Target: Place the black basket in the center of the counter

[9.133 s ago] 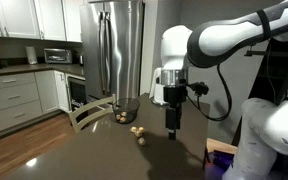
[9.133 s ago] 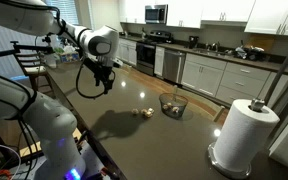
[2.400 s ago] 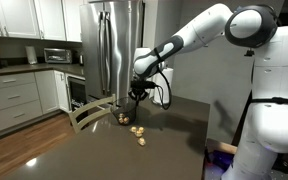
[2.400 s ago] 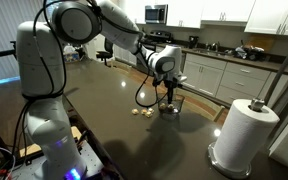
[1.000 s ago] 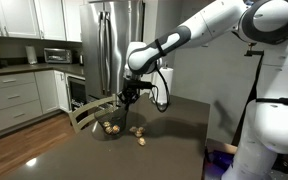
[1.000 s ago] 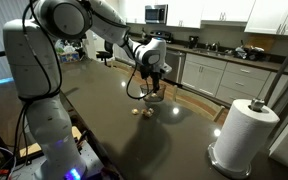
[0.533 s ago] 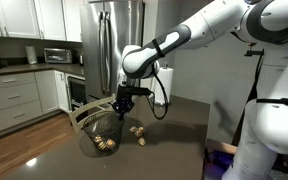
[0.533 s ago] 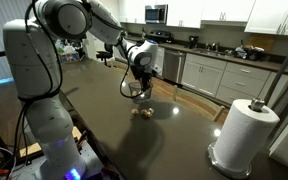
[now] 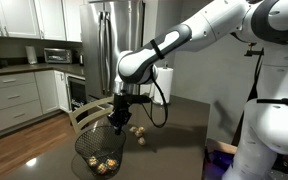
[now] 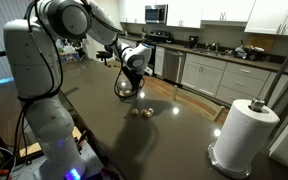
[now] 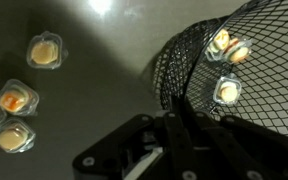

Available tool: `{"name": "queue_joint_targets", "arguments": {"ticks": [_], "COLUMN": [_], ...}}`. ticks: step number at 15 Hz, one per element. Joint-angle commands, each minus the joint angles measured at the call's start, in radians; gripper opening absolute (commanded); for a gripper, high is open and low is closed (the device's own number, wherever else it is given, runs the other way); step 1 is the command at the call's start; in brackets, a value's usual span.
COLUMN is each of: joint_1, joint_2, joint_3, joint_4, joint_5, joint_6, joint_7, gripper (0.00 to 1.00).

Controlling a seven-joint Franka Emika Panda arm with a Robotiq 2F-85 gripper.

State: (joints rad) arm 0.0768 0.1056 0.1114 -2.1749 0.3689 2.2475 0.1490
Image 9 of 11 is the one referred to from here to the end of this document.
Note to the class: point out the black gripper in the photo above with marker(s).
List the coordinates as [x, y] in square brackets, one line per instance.
[121, 105]

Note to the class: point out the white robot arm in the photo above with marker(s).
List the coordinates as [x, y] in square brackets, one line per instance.
[277, 126]

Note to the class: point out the tan round food piece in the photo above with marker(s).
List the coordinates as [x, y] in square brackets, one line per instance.
[111, 163]
[138, 134]
[101, 168]
[141, 141]
[133, 129]
[92, 161]
[141, 129]

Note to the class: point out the light wooden chair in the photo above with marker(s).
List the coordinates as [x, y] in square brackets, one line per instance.
[94, 104]

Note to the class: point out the black beverage cooler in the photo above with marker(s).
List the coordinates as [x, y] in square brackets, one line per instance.
[77, 93]

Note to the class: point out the dark small bottle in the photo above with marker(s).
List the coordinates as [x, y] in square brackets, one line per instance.
[81, 60]

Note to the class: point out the stainless steel refrigerator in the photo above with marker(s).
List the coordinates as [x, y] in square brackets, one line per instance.
[90, 50]

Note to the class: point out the silver toaster oven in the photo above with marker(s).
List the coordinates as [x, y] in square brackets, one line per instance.
[57, 55]

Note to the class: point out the light wooden board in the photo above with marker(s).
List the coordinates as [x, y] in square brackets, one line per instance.
[222, 146]

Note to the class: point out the purple lit device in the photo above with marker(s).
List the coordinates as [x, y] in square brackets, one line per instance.
[217, 163]

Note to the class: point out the white lower drawer cabinets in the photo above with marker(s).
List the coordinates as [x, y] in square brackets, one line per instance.
[14, 100]

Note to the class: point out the dark kitchen countertop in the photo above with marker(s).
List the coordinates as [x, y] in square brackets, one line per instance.
[24, 68]

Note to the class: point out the black stand pole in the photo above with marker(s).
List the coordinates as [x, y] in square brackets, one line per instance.
[240, 125]

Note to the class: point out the white upper kitchen cabinets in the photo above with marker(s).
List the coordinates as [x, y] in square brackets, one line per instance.
[24, 16]

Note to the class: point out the black camera clamp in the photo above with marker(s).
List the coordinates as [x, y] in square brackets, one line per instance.
[252, 51]

